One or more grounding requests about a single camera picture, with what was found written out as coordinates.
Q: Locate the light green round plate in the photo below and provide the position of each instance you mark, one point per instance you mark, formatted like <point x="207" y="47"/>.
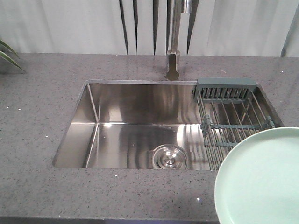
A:
<point x="258" y="181"/>

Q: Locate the stainless steel sink basin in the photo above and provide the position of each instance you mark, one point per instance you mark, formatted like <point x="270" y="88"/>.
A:
<point x="117" y="124"/>

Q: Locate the round steel sink drain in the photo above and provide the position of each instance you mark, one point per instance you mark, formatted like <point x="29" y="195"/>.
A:
<point x="171" y="157"/>

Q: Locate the white pleated curtain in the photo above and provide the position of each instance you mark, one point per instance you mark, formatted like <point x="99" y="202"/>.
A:
<point x="143" y="27"/>

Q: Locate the stainless steel faucet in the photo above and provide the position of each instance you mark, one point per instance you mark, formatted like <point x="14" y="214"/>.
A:
<point x="173" y="54"/>

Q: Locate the green plant leaves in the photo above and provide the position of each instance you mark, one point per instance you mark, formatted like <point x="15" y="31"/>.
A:
<point x="7" y="57"/>

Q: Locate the grey wire dish rack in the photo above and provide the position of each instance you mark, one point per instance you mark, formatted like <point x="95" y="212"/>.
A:
<point x="231" y="109"/>

